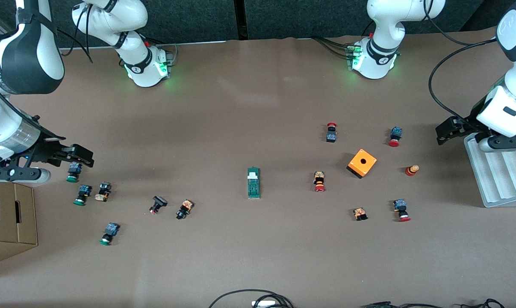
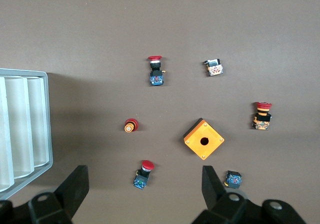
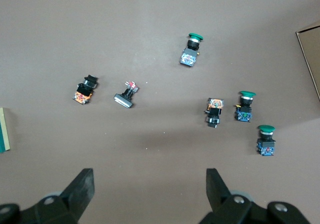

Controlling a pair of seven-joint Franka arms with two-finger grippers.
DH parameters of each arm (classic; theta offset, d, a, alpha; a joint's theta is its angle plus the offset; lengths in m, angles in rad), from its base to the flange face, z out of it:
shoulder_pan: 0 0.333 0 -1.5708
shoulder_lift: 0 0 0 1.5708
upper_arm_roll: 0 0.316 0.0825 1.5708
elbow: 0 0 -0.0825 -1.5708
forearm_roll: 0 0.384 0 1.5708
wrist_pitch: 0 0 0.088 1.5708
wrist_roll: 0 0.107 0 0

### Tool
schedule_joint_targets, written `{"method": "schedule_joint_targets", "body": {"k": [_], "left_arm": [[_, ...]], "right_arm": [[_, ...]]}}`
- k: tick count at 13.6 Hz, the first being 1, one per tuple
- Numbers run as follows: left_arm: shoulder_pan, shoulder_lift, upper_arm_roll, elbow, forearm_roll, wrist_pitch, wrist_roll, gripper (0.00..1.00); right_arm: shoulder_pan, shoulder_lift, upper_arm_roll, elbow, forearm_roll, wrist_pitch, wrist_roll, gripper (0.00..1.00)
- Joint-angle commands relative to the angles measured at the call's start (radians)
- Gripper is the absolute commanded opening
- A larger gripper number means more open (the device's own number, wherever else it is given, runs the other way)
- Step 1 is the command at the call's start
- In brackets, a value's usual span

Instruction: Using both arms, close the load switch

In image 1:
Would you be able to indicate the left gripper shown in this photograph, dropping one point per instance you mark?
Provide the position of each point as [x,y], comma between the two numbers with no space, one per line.
[466,125]

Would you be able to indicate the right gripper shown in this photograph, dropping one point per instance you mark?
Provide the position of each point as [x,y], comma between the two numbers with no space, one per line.
[45,150]

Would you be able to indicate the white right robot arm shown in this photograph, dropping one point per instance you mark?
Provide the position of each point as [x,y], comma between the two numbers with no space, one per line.
[5,115]

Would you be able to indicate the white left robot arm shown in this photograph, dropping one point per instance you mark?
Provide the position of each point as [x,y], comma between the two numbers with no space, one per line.
[381,25]

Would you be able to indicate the green mushroom button blue block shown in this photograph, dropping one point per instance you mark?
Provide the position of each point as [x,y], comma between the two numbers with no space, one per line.
[73,173]
[83,194]
[109,233]

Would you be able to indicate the black pushbutton orange block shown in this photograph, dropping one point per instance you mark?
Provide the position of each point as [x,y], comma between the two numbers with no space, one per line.
[103,191]

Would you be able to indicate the red mushroom button blue block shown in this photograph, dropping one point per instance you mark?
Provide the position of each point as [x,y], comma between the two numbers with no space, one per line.
[401,210]
[395,136]

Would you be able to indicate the red orange button head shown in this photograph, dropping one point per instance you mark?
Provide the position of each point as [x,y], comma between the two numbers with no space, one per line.
[411,170]

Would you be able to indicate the white ribbed plastic tray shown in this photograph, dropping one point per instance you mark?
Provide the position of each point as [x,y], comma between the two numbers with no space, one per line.
[501,175]

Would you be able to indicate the brown cardboard box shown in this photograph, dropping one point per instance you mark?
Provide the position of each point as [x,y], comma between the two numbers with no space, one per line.
[10,218]

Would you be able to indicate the black push button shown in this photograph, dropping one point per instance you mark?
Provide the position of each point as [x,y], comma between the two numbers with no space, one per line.
[157,204]

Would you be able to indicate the small red button blue block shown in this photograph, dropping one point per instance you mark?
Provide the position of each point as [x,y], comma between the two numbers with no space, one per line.
[331,133]

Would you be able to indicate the orange contact block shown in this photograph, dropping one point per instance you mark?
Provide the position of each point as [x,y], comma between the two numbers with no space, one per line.
[360,213]

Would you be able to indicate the red emergency stop orange block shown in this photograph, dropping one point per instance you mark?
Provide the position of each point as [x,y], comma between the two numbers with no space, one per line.
[319,181]

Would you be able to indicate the white power adapter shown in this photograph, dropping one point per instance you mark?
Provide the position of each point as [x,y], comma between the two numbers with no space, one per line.
[264,304]

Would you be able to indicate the orange button enclosure box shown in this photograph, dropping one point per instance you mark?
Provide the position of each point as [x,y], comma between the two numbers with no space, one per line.
[362,163]

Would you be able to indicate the black selector switch orange block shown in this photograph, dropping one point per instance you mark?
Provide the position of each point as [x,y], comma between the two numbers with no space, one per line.
[184,209]

